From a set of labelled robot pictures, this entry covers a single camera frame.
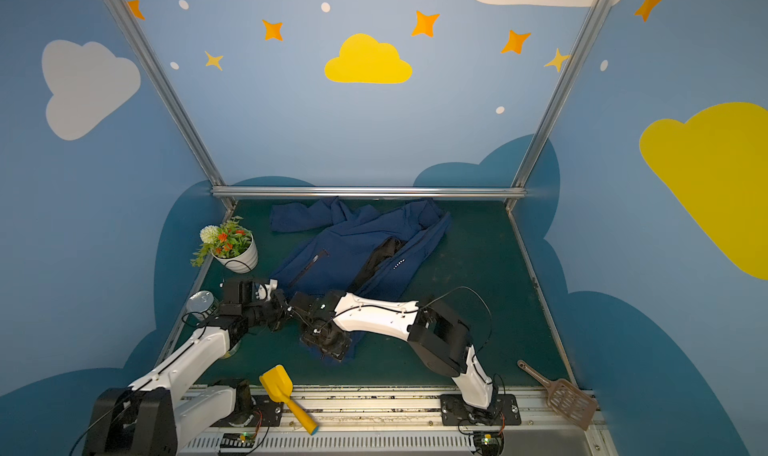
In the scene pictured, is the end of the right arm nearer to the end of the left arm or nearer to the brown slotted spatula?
the end of the left arm

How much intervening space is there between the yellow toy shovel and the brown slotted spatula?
0.60 metres

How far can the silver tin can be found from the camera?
0.88m

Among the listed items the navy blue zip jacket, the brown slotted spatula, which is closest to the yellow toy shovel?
the navy blue zip jacket

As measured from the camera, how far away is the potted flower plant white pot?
90 centimetres

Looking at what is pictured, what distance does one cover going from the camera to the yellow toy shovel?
732 mm

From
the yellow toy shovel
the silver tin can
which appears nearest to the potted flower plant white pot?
the silver tin can

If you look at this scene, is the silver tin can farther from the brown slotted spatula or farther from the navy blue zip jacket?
the brown slotted spatula

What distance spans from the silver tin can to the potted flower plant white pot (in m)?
0.10

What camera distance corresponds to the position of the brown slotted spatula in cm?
75

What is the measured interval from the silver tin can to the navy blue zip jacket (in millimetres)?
214

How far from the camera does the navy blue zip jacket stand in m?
0.98

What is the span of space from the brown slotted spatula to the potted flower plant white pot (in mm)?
922

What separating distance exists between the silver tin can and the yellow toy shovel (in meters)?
0.28
